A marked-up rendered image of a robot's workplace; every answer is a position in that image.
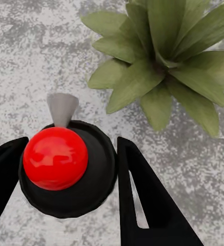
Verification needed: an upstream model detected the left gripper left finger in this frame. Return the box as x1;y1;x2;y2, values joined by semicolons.
0;137;29;216

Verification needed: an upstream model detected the insectifuge atomizer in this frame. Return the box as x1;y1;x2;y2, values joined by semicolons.
18;93;118;219

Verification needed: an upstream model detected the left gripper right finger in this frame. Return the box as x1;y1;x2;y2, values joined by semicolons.
116;137;203;246

